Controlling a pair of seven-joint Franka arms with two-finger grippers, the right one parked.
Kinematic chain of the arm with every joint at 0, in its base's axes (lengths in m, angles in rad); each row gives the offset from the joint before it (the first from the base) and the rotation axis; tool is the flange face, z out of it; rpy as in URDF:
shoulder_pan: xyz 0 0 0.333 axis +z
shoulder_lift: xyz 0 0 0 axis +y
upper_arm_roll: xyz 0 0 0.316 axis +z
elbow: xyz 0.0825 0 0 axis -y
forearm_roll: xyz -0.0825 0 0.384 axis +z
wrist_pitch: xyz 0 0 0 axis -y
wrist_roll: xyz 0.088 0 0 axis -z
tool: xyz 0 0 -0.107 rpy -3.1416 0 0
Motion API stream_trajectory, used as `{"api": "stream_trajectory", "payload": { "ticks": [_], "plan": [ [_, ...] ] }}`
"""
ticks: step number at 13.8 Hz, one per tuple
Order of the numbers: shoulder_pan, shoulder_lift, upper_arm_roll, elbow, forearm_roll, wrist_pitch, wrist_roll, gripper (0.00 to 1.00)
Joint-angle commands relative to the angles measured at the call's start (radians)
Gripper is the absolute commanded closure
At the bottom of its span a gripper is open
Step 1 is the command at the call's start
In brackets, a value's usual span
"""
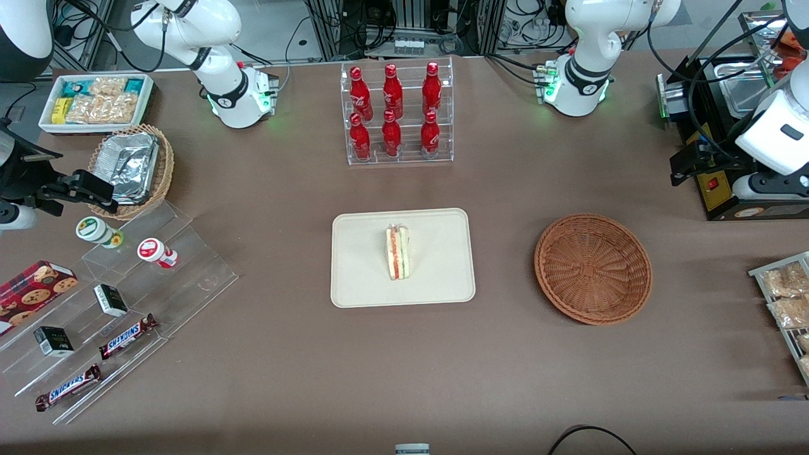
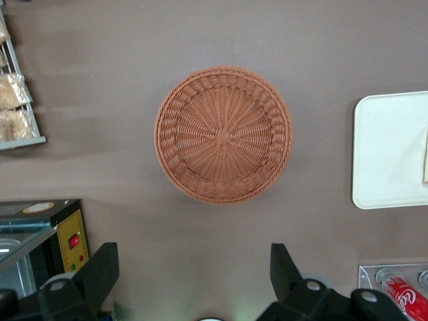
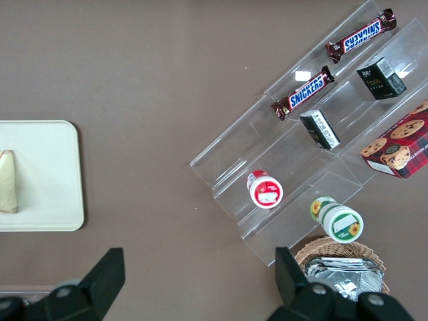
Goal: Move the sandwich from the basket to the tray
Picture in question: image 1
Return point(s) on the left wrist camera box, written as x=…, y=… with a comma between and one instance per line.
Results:
x=749, y=188

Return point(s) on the red tartan cookie box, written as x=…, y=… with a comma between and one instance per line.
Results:
x=35, y=294

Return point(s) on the aluminium equipment frame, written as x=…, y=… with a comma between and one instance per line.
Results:
x=328, y=31

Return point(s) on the yellow snack packet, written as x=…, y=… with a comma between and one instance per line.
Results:
x=60, y=110

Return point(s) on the clear peanut snack bag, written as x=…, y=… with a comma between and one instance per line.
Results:
x=101, y=109
x=107, y=86

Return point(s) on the Snickers chocolate bar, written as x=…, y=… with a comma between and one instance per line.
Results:
x=126, y=336
x=68, y=387

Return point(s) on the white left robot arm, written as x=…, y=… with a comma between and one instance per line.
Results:
x=588, y=38

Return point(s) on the clear acrylic stepped display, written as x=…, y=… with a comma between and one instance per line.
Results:
x=82, y=328
x=202, y=278

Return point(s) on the steel pan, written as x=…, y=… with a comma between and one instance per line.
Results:
x=761, y=28
x=739, y=88

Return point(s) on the white power strip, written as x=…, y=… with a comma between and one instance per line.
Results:
x=409, y=45

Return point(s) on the black sealing machine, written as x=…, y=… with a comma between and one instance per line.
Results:
x=711, y=193

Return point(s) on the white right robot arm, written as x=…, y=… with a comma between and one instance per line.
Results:
x=221, y=95

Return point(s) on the cream plastic tray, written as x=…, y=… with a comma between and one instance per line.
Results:
x=360, y=265

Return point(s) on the brown wicker basket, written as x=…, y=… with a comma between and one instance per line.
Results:
x=594, y=268

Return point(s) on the white plastic bin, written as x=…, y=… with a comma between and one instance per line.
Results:
x=146, y=104

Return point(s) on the red lidded cup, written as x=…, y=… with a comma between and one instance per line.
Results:
x=152, y=249

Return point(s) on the red aluminium cola bottle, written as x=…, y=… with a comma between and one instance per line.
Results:
x=392, y=93
x=360, y=140
x=391, y=138
x=430, y=138
x=360, y=95
x=431, y=91

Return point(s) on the grey box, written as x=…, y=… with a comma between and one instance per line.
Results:
x=412, y=449

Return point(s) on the clear acrylic bottle rack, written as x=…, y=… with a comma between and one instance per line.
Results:
x=411, y=114

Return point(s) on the triangle sandwich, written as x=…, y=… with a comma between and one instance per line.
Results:
x=398, y=253

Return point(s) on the green lidded cup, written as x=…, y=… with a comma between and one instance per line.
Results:
x=95, y=229

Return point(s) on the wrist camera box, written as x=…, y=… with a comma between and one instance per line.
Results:
x=16, y=218
x=749, y=188

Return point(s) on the teal snack packet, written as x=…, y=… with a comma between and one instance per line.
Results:
x=77, y=88
x=134, y=85

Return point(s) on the light wicker basket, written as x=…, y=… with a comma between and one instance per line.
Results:
x=165, y=164

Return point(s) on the tray of packaged crackers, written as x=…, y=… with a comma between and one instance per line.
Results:
x=790, y=335

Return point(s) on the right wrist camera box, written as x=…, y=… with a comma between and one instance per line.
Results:
x=16, y=218

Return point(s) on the aluminium foil container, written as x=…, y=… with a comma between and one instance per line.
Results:
x=129, y=164

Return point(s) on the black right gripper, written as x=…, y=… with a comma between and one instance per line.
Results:
x=18, y=179

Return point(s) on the small black carton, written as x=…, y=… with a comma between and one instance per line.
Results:
x=54, y=341
x=110, y=300

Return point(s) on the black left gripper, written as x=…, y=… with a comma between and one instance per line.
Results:
x=720, y=162

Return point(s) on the clear cracker snack bag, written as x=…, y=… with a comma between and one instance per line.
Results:
x=787, y=281
x=790, y=313
x=804, y=342
x=805, y=366

